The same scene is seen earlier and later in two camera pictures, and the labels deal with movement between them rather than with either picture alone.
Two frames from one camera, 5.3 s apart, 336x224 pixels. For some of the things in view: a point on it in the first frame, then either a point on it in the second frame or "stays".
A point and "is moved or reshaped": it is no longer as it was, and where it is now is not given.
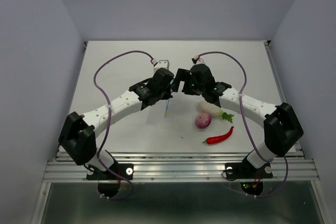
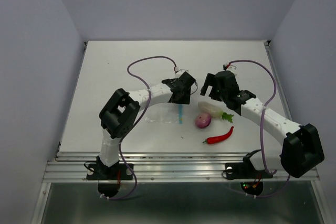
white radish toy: (214, 112) stays
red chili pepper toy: (220, 138) stays
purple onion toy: (203, 120) stays
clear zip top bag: (160, 113) is moved or reshaped
